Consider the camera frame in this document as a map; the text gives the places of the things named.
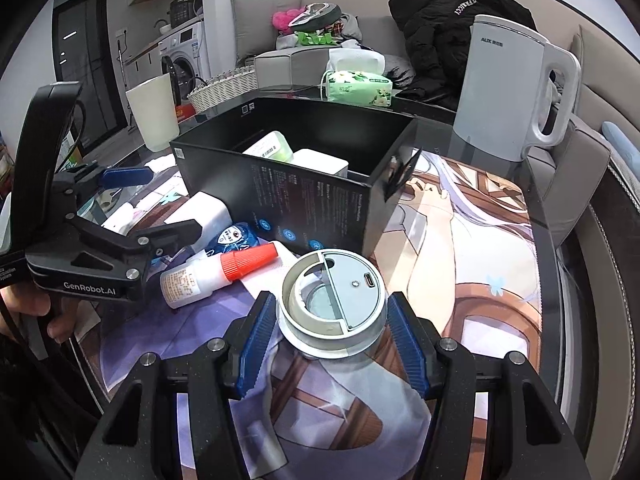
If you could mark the grey sofa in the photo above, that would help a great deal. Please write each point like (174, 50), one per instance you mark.
(566, 176)

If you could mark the anime printed desk mat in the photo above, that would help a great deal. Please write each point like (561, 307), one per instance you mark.
(336, 395)

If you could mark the white electric kettle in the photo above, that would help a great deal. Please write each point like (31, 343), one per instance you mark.
(518, 91)

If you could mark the light blue pillow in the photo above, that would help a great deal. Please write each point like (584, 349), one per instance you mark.
(623, 146)

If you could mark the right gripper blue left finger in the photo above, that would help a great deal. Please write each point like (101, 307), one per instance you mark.
(251, 343)

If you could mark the green printed bag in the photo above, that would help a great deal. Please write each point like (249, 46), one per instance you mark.
(315, 39)

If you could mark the black puffer jacket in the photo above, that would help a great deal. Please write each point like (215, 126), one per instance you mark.
(437, 39)

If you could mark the red gift box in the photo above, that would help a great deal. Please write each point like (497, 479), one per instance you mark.
(184, 111)

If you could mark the white washing machine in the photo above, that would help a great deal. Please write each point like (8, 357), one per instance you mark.
(187, 49)

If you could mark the person's left hand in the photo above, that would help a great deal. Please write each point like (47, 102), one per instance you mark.
(28, 299)

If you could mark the bed with beige headboard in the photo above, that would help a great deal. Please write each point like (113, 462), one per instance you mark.
(608, 235)

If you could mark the white power adapter cube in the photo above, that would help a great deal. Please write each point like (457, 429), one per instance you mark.
(210, 213)

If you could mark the grey sofa cushion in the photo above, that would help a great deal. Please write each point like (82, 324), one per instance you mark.
(254, 33)

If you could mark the white glue bottle red cap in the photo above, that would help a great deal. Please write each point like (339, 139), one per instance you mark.
(201, 275)

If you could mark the cream tumbler cup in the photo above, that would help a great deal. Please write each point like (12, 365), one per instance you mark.
(153, 106)

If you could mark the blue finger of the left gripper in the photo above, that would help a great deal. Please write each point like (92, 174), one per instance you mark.
(164, 240)
(125, 177)

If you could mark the green case with label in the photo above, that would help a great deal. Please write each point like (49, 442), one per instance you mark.
(271, 146)

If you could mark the black open cardboard box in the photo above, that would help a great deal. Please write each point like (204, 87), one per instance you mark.
(304, 209)

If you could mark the white woven basket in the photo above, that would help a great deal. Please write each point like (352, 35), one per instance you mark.
(222, 88)

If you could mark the green tissue pack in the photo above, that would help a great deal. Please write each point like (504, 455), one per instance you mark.
(356, 77)

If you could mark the pink plush toy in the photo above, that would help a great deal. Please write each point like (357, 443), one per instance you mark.
(281, 20)

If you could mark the round white grey device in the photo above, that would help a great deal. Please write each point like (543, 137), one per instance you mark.
(333, 304)

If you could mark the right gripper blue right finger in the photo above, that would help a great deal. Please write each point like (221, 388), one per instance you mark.
(406, 333)

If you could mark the white and grey clothes pile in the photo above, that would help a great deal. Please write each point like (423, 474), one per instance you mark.
(381, 51)

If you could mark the white square adapter box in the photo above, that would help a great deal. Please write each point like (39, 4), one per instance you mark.
(317, 161)

